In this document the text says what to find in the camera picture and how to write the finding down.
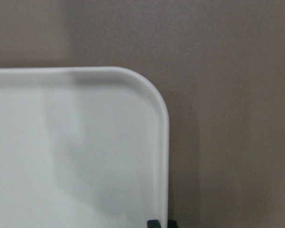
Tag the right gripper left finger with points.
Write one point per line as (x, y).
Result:
(153, 224)

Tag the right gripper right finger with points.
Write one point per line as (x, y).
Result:
(172, 224)

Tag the white rabbit tray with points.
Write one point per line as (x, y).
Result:
(82, 147)

